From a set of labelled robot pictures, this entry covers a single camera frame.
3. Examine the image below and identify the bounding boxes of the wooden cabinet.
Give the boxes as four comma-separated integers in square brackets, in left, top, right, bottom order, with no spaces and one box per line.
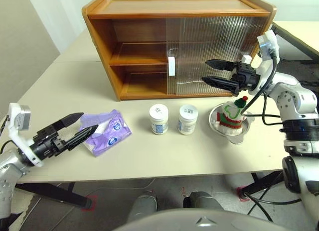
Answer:
[81,0,277,102]

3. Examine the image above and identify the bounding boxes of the dark grey rounded shape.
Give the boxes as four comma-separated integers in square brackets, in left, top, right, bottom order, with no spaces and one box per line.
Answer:
[183,191,225,212]
[128,193,158,223]

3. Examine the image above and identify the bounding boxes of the purple tissue pack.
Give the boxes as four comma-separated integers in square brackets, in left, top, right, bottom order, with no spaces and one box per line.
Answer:
[79,109,132,157]

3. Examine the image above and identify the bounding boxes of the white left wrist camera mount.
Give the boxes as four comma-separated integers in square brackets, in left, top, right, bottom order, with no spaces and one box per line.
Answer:
[6,103,43,168]

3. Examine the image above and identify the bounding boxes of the black table leg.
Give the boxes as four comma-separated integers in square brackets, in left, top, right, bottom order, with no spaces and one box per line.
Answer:
[14,182,98,208]
[243,170,285,199]

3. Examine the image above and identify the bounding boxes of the ribbed glass sliding door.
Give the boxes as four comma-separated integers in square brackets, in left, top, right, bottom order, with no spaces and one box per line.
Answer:
[165,16,250,95]
[183,16,269,95]

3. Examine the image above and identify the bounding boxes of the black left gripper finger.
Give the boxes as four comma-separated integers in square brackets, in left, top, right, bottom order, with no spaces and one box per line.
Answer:
[65,124,99,151]
[52,113,85,129]

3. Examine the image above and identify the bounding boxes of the white floor cable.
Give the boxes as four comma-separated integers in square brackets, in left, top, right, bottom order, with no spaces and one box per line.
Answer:
[94,178,156,192]

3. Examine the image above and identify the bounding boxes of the grey robot torso shell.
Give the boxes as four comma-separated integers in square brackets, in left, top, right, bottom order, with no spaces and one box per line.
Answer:
[112,208,282,231]

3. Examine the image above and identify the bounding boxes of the white plastic bottle blue label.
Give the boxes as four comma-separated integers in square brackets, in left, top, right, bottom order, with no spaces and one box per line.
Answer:
[149,104,169,135]
[178,104,199,136]

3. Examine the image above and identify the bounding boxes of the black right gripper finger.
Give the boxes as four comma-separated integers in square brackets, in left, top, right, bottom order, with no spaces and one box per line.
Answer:
[201,76,240,96]
[205,58,236,72]

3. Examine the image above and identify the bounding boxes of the knitted white red green toy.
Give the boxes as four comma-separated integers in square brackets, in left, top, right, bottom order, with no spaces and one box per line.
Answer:
[215,96,250,136]

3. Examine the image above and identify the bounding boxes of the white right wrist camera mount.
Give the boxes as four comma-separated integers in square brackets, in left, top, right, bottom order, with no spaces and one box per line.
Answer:
[248,30,279,95]

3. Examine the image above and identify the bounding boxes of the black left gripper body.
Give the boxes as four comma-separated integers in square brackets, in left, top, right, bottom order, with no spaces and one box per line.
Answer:
[29,124,69,162]

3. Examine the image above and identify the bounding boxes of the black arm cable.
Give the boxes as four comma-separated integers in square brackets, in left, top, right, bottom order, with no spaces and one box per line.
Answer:
[0,140,12,153]
[241,48,287,126]

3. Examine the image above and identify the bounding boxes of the red floor tape mark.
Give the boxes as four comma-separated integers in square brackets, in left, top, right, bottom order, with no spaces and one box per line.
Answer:
[236,187,250,202]

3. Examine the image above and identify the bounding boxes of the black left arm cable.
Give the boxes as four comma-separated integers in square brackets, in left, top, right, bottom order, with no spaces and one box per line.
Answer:
[0,140,12,153]

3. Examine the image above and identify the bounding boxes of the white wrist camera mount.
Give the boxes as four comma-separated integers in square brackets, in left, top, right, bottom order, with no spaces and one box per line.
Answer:
[6,103,43,168]
[248,30,279,95]

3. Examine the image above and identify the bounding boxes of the silver metal bowl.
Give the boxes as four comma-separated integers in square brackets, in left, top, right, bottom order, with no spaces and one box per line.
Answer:
[208,103,255,144]

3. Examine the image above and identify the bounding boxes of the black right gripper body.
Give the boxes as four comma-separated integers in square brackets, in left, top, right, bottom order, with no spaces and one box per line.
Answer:
[230,61,260,93]

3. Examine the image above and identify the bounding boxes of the black floor cable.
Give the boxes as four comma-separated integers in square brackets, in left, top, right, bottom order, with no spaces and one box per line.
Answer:
[245,191,302,223]

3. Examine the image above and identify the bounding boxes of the black side table frame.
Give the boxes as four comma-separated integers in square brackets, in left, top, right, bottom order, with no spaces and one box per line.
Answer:
[270,23,319,61]

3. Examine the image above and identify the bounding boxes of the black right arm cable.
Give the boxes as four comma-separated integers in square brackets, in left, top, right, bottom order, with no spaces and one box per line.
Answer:
[241,48,287,126]

